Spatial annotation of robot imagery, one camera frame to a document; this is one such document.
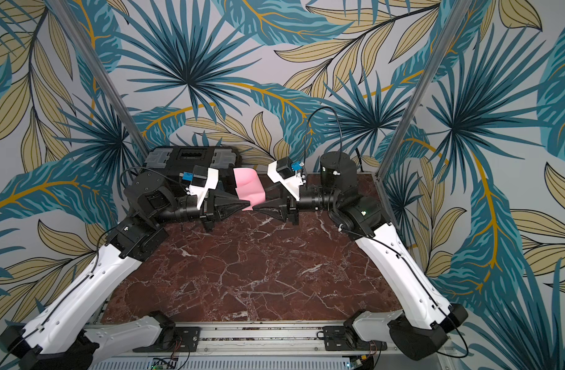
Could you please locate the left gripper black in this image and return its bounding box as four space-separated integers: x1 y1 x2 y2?
153 187 251 233

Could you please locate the pink square paper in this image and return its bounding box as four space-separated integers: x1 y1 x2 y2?
234 168 266 211

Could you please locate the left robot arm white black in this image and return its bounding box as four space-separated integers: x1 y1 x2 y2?
0 166 250 369

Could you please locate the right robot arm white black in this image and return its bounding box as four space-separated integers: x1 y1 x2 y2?
253 152 468 361

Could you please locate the black plastic toolbox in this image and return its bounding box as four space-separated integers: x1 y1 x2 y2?
143 146 242 180

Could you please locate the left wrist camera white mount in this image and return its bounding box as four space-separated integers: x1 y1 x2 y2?
179 165 219 210

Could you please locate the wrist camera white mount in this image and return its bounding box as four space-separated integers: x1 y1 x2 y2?
267 157 305 201
179 165 219 210

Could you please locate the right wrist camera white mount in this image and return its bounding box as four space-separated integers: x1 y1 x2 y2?
267 157 305 201

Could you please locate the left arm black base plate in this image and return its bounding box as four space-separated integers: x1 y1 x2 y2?
132 326 201 353

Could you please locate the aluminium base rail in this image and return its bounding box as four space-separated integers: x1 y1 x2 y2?
91 321 461 369

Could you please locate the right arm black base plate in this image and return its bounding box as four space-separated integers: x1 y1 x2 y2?
316 326 387 353

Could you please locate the left aluminium frame post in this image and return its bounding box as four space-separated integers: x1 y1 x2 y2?
49 0 149 157

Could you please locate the aluminium frame post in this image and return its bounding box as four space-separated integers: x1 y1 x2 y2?
49 0 149 157
376 0 475 180

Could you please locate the right aluminium frame post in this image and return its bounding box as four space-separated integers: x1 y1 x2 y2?
376 0 475 180

